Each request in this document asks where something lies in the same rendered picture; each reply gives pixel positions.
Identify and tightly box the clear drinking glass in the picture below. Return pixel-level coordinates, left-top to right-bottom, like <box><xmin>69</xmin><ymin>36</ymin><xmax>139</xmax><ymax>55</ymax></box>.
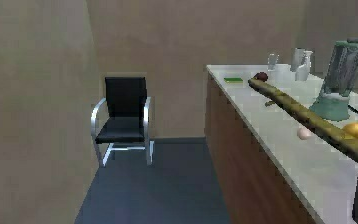
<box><xmin>267</xmin><ymin>52</ymin><xmax>280</xmax><ymax>71</ymax></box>

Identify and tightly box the black chair with metal frame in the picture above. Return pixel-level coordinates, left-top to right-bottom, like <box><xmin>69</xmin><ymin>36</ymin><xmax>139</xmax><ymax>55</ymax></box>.
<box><xmin>90</xmin><ymin>76</ymin><xmax>155</xmax><ymax>167</ymax></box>

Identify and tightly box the white bottle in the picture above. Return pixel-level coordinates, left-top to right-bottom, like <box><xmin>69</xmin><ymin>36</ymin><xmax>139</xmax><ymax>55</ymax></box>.
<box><xmin>295</xmin><ymin>50</ymin><xmax>313</xmax><ymax>82</ymax></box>

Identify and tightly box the green glass blender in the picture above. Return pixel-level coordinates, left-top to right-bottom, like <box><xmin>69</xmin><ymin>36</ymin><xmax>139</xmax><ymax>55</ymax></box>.
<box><xmin>308</xmin><ymin>37</ymin><xmax>358</xmax><ymax>122</ymax></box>

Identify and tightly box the long brown baguette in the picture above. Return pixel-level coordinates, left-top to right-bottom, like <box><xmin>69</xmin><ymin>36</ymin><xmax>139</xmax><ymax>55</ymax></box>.
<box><xmin>247</xmin><ymin>77</ymin><xmax>358</xmax><ymax>170</ymax></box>

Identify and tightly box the pale pink egg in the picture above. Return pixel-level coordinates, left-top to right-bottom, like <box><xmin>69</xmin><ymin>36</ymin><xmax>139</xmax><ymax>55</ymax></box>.
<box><xmin>296</xmin><ymin>126</ymin><xmax>313</xmax><ymax>141</ymax></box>

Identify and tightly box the brown counter with white top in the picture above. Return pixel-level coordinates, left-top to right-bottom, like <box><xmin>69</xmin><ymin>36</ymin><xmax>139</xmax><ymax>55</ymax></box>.
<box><xmin>204</xmin><ymin>64</ymin><xmax>358</xmax><ymax>224</ymax></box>

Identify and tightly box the dark red apple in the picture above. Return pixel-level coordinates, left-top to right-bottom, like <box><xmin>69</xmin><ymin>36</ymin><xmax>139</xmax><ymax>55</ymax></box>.
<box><xmin>254</xmin><ymin>71</ymin><xmax>269</xmax><ymax>82</ymax></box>

